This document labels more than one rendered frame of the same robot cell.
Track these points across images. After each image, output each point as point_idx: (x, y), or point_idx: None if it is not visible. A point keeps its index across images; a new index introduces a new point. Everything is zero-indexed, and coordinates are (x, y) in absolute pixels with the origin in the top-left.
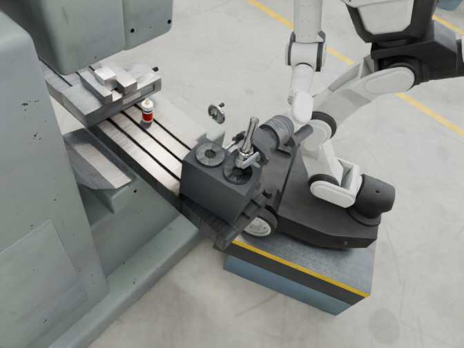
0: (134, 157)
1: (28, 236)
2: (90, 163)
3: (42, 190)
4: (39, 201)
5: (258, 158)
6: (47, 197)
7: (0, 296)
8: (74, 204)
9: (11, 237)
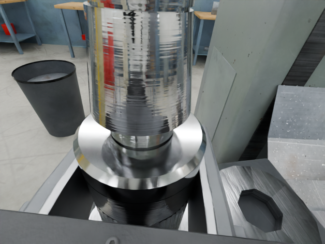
0: (322, 214)
1: (228, 67)
2: (318, 181)
3: (255, 29)
4: (248, 39)
5: (26, 202)
6: (250, 43)
7: (208, 93)
8: (244, 85)
9: (230, 53)
